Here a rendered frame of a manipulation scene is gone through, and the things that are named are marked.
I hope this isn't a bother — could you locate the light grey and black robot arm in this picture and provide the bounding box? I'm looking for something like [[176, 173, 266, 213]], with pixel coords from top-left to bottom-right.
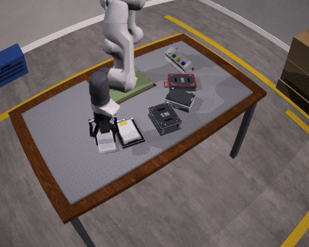
[[89, 0, 146, 118]]

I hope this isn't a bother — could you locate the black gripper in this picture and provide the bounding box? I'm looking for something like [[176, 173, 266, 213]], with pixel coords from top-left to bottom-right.
[[88, 113, 119, 145]]

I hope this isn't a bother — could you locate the white button panel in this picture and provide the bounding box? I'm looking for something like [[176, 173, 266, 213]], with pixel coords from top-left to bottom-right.
[[164, 46, 194, 74]]

